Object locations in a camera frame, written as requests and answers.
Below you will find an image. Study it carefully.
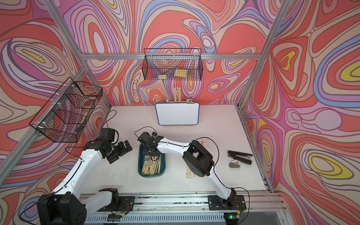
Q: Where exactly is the teal storage box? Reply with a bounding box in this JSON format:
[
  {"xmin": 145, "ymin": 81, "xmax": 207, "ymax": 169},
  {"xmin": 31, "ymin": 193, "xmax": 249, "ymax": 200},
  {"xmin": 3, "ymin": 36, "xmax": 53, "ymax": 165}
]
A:
[{"xmin": 138, "ymin": 144, "xmax": 166, "ymax": 178}]

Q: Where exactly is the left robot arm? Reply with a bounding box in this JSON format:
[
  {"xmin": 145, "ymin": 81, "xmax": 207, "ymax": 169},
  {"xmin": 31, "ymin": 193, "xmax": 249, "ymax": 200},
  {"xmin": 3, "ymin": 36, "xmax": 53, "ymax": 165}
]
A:
[{"xmin": 36, "ymin": 128, "xmax": 132, "ymax": 225}]

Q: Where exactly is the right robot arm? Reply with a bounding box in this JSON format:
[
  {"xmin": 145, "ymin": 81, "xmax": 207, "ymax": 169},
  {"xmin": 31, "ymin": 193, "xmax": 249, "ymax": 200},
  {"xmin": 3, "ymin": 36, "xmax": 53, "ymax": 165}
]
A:
[{"xmin": 137, "ymin": 132, "xmax": 237, "ymax": 209}]

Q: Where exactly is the metal binder clip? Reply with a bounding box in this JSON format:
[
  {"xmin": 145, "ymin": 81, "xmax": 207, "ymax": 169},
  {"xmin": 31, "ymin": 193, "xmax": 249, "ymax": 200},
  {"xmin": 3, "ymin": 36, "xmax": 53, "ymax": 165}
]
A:
[{"xmin": 187, "ymin": 98, "xmax": 194, "ymax": 104}]

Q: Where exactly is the wooden easel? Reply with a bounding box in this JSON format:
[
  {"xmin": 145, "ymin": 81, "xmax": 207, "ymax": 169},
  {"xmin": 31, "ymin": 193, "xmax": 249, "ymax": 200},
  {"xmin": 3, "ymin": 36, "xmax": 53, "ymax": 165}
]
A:
[{"xmin": 166, "ymin": 86, "xmax": 182, "ymax": 103}]

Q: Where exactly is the yellow note small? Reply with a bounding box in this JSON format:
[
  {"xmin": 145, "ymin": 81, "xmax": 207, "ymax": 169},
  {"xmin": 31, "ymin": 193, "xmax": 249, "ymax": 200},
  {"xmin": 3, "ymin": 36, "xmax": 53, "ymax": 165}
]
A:
[{"xmin": 158, "ymin": 75, "xmax": 167, "ymax": 80}]

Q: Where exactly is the yellow note large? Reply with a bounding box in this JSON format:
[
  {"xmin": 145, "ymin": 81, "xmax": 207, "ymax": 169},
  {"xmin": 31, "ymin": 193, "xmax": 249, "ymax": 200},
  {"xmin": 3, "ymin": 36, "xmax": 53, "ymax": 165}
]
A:
[{"xmin": 174, "ymin": 69, "xmax": 188, "ymax": 77}]

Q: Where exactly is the black stapler tool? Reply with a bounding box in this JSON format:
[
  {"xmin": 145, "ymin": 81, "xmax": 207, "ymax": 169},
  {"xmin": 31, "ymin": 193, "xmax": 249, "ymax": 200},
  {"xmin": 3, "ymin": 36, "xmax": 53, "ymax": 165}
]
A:
[{"xmin": 227, "ymin": 151, "xmax": 253, "ymax": 165}]

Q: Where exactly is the white board blue frame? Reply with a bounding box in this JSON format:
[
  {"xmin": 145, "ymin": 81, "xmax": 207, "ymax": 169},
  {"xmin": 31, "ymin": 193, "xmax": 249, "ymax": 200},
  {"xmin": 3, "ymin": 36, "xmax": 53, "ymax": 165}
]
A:
[{"xmin": 155, "ymin": 103, "xmax": 200, "ymax": 126}]

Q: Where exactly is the black wire basket left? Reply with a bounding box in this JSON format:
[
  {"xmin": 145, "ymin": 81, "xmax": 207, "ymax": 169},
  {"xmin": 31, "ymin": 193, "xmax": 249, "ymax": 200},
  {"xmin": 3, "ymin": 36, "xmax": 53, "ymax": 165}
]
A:
[{"xmin": 29, "ymin": 77, "xmax": 103, "ymax": 143}]

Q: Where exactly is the black wire basket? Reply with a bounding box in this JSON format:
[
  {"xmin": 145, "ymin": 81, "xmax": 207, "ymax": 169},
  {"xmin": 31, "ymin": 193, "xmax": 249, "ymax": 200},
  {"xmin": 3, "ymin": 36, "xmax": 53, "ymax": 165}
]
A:
[
  {"xmin": 29, "ymin": 77, "xmax": 103, "ymax": 143},
  {"xmin": 142, "ymin": 47, "xmax": 203, "ymax": 81}
]

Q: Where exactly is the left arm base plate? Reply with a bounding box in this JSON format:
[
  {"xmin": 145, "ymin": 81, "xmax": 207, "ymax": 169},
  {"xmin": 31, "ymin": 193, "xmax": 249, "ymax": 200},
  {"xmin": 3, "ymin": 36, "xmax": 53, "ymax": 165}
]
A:
[{"xmin": 98, "ymin": 196, "xmax": 135, "ymax": 212}]

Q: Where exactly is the black wire basket back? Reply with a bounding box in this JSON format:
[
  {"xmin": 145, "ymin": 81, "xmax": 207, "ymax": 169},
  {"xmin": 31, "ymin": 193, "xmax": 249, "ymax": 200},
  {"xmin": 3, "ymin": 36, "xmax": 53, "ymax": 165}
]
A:
[{"xmin": 142, "ymin": 47, "xmax": 203, "ymax": 81}]

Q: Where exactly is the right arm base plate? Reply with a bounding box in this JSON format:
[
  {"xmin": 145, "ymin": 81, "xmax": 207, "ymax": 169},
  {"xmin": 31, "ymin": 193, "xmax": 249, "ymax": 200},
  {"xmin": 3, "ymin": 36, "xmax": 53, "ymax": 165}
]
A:
[{"xmin": 208, "ymin": 195, "xmax": 247, "ymax": 212}]

